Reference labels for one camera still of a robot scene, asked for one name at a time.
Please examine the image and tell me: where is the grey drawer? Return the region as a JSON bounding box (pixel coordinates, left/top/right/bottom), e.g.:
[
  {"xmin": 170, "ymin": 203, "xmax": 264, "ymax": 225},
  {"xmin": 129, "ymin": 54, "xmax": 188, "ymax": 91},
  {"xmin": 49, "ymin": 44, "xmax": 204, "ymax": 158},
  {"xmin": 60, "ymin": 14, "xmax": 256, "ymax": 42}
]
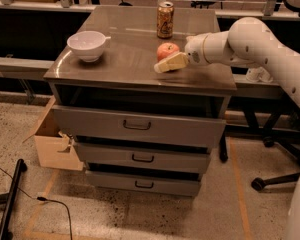
[
  {"xmin": 74, "ymin": 142, "xmax": 210, "ymax": 174},
  {"xmin": 52, "ymin": 105, "xmax": 225, "ymax": 148},
  {"xmin": 86, "ymin": 171, "xmax": 201, "ymax": 197}
]

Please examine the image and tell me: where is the black floor cable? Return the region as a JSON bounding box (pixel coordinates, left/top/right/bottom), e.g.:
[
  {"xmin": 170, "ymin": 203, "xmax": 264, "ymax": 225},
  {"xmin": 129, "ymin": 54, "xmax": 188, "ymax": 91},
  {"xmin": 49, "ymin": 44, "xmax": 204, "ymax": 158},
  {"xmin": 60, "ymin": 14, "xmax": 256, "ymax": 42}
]
[{"xmin": 0, "ymin": 158, "xmax": 74, "ymax": 240}]

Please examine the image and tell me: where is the red apple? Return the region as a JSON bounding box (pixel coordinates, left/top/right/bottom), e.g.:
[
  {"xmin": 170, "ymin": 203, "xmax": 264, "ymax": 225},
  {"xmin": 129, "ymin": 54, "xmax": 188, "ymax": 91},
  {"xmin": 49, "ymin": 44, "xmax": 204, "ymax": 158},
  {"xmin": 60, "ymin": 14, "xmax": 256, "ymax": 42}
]
[{"xmin": 157, "ymin": 42, "xmax": 180, "ymax": 61}]

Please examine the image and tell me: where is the grey drawer cabinet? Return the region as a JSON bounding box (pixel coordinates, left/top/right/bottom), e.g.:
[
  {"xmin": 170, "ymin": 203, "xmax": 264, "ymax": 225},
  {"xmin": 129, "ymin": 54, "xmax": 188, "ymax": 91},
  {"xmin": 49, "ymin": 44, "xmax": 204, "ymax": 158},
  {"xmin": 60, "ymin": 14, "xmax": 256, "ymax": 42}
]
[{"xmin": 44, "ymin": 6, "xmax": 236, "ymax": 183}]

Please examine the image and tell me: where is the clear sanitizer bottle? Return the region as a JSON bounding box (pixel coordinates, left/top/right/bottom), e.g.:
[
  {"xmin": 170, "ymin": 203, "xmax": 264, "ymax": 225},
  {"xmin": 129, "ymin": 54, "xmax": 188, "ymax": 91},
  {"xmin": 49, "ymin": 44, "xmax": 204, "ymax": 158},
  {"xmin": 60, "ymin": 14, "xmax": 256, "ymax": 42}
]
[
  {"xmin": 246, "ymin": 68, "xmax": 261, "ymax": 82},
  {"xmin": 259, "ymin": 68, "xmax": 273, "ymax": 83}
]

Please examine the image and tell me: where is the white ceramic bowl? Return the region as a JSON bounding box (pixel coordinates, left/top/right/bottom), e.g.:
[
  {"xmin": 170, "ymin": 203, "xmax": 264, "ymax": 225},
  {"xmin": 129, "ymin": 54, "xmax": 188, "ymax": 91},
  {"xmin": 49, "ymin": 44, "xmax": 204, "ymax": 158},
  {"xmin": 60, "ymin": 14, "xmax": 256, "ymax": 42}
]
[{"xmin": 67, "ymin": 31, "xmax": 111, "ymax": 62}]

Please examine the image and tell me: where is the clear sanitizer bottle left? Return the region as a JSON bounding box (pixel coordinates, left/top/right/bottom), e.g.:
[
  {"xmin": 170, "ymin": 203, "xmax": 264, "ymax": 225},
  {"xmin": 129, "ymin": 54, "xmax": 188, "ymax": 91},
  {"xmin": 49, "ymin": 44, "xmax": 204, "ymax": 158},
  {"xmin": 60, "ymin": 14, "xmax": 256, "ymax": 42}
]
[{"xmin": 246, "ymin": 68, "xmax": 261, "ymax": 82}]

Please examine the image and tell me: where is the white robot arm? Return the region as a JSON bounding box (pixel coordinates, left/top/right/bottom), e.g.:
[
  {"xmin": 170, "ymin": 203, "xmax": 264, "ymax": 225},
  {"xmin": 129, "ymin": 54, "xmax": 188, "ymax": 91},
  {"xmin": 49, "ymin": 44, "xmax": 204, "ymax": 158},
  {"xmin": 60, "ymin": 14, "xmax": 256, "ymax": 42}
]
[{"xmin": 154, "ymin": 17, "xmax": 300, "ymax": 240}]

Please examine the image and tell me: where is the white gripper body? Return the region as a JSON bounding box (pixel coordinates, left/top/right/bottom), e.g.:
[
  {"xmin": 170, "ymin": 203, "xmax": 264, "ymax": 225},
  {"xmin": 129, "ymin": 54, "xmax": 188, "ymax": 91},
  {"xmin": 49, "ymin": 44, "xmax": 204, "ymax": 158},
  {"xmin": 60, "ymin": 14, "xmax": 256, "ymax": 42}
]
[{"xmin": 185, "ymin": 33, "xmax": 210, "ymax": 66}]

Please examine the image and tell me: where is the grey metal shelf rail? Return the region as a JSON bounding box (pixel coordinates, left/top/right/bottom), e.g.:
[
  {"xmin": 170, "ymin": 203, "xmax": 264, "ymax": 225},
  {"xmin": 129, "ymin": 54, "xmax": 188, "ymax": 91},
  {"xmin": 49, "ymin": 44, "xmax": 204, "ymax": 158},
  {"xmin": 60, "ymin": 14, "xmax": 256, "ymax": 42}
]
[{"xmin": 0, "ymin": 57, "xmax": 53, "ymax": 81}]

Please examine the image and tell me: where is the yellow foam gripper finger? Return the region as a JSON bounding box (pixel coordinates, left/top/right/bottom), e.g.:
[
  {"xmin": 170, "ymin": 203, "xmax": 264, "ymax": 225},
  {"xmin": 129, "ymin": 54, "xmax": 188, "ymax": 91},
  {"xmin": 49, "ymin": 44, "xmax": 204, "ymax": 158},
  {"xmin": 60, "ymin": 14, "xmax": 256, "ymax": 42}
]
[{"xmin": 154, "ymin": 52, "xmax": 189, "ymax": 73}]

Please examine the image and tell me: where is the black stand leg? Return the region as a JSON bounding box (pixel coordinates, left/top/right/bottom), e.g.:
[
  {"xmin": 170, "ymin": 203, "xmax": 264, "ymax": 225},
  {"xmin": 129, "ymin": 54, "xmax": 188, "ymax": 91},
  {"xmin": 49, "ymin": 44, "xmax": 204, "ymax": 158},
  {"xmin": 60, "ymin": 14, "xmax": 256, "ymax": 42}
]
[{"xmin": 0, "ymin": 159, "xmax": 27, "ymax": 240}]

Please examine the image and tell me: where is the top grey drawer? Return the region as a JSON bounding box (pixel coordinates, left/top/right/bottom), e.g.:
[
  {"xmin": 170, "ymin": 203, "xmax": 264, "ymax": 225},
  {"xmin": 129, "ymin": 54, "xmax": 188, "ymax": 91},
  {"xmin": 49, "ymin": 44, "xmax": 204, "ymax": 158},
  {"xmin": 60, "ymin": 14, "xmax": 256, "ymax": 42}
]
[{"xmin": 52, "ymin": 105, "xmax": 225, "ymax": 148}]

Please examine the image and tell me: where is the cardboard box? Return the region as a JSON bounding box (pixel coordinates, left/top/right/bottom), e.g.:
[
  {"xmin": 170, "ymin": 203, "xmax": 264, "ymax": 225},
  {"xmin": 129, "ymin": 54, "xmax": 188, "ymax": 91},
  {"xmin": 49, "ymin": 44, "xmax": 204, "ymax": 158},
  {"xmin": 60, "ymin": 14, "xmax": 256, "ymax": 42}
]
[{"xmin": 24, "ymin": 97, "xmax": 84, "ymax": 171}]

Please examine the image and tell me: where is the gold soda can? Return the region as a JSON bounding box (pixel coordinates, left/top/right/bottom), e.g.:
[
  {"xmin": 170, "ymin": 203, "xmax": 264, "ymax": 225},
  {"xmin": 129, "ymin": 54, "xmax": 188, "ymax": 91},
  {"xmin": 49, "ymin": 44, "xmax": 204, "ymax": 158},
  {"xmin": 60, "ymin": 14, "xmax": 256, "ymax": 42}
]
[{"xmin": 157, "ymin": 1, "xmax": 174, "ymax": 39}]

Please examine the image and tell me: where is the bottom grey drawer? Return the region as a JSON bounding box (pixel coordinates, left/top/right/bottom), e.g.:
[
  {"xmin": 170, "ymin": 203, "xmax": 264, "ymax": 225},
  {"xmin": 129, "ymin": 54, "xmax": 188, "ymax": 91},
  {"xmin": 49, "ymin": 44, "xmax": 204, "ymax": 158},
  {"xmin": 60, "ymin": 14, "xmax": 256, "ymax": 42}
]
[{"xmin": 86, "ymin": 171, "xmax": 201, "ymax": 197}]

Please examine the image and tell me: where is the clear sanitizer bottle right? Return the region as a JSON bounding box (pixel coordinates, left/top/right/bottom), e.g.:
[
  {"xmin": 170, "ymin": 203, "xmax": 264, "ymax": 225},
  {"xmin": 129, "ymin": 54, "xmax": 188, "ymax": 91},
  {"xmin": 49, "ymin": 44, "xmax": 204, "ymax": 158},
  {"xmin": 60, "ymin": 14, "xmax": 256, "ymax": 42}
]
[{"xmin": 259, "ymin": 68, "xmax": 273, "ymax": 83}]

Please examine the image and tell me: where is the middle grey drawer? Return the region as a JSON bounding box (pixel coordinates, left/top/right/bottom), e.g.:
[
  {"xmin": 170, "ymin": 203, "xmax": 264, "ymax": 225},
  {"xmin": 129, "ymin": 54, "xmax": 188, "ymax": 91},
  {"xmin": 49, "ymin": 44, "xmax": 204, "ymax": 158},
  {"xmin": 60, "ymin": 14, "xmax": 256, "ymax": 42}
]
[{"xmin": 74, "ymin": 142, "xmax": 210, "ymax": 174}]

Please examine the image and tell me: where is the black office chair base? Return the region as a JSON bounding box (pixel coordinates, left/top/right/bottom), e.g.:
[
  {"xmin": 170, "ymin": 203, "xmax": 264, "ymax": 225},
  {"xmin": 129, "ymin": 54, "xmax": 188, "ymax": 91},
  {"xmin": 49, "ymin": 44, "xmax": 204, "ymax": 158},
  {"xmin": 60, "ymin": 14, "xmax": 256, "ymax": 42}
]
[{"xmin": 250, "ymin": 110, "xmax": 300, "ymax": 192}]

